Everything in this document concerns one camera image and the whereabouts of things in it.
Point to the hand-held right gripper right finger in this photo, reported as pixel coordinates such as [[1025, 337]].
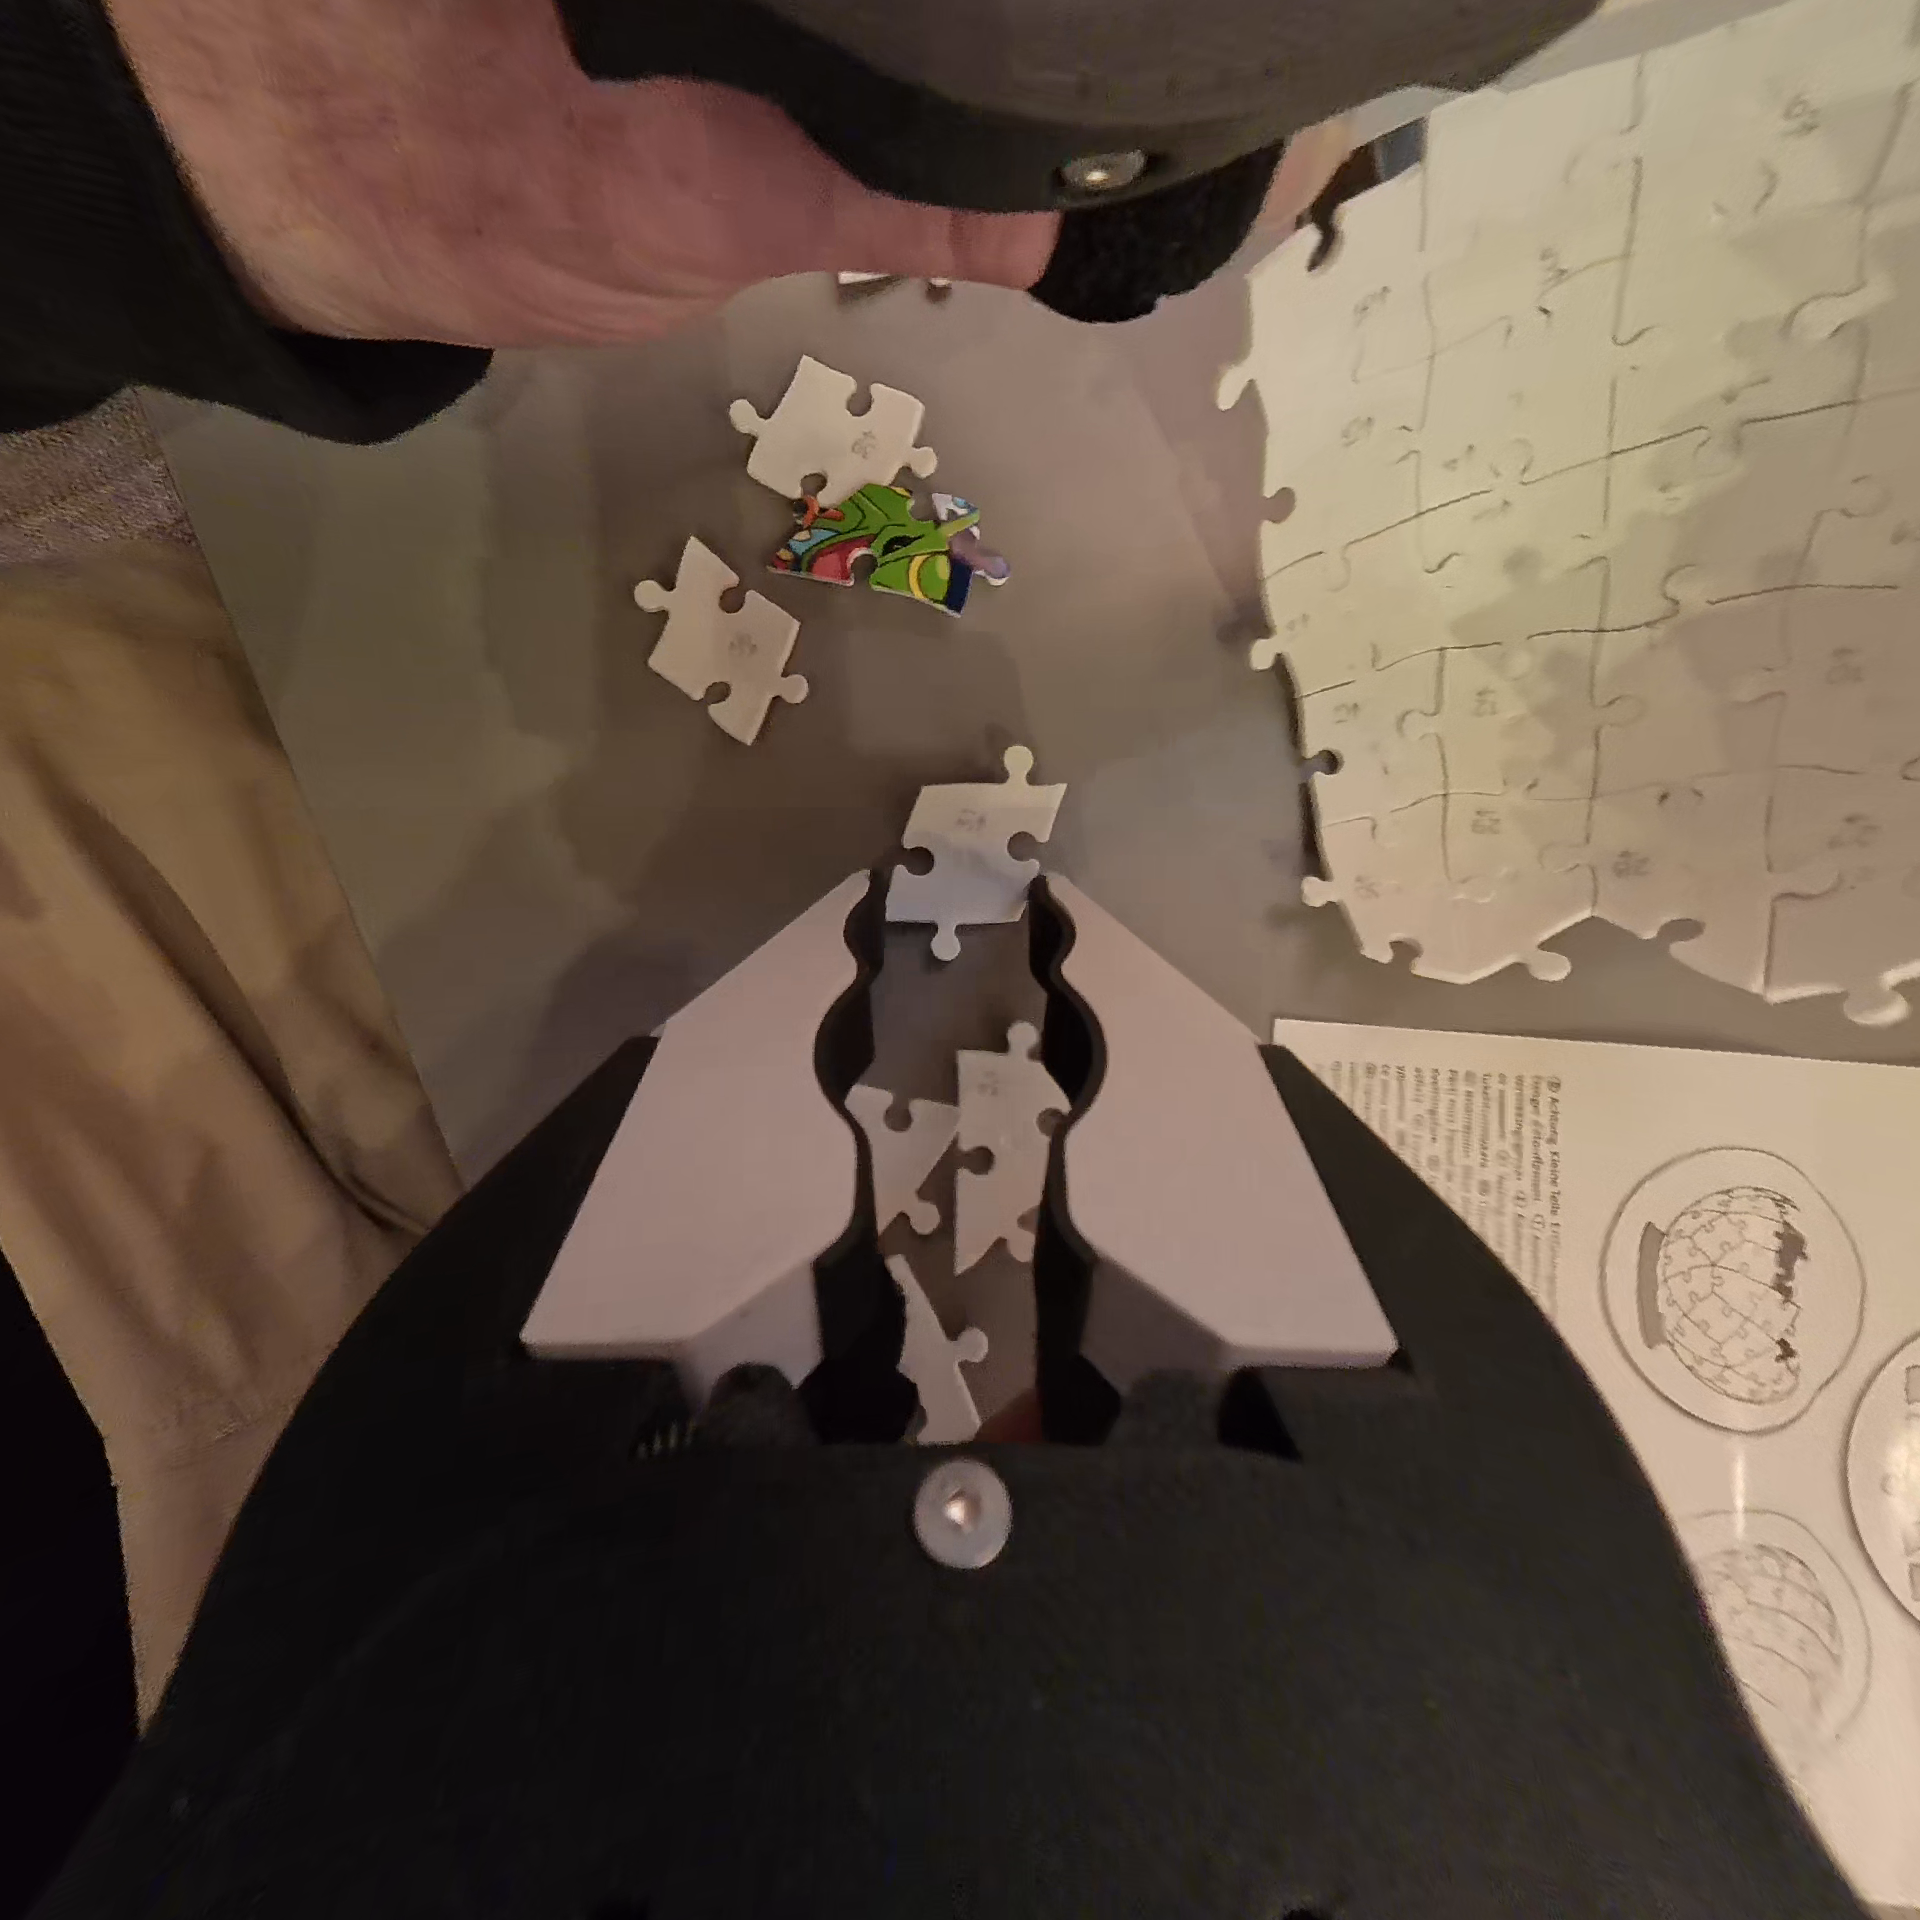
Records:
[[1224, 1197]]

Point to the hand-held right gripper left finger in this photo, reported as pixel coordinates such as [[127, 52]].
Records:
[[708, 1197]]

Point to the white puzzle piece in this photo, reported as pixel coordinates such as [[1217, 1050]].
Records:
[[1003, 1139], [935, 1358], [834, 426], [974, 854], [900, 1155], [884, 284], [720, 643]]

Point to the partly built puzzle ball shell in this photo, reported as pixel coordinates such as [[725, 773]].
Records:
[[1621, 524]]

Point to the green colourful puzzle piece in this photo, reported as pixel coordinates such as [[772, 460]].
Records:
[[892, 548]]

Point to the person's left hand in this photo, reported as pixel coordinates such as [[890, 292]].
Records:
[[497, 195]]

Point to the white instruction leaflet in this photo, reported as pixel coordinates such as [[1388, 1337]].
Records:
[[1649, 1127]]

